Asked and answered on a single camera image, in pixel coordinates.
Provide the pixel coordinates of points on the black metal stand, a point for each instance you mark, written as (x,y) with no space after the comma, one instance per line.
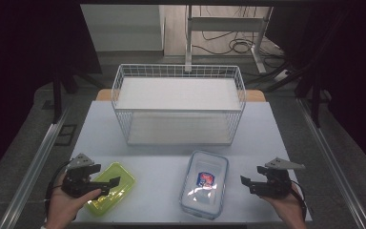
(314,79)
(57,95)

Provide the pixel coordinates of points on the person's left hand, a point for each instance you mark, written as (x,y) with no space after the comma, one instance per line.
(62,208)

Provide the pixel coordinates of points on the white power strip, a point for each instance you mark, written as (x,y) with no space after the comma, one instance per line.
(282,74)

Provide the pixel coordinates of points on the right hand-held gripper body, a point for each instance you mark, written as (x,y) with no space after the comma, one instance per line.
(274,186)

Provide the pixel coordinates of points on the green plastic container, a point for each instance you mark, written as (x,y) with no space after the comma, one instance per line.
(122,178)

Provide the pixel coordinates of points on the light wooden table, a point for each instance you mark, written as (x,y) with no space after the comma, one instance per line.
(102,94)

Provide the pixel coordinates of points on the white desk frame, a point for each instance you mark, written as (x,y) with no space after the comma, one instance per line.
(225,24)

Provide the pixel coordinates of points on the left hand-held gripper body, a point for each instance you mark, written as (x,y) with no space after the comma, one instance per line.
(76,181)

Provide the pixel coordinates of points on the person's right hand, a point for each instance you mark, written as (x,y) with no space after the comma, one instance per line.
(289,208)

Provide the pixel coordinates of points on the white cabinet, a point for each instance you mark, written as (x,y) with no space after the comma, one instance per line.
(124,27)

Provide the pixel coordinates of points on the clear container with blue lid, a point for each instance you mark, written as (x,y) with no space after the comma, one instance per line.
(203,194)

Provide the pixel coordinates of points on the aluminium rail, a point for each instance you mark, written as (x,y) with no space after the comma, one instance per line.
(35,165)
(330,159)

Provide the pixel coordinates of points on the dark floor socket cover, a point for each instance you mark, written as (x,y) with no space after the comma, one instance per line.
(66,135)

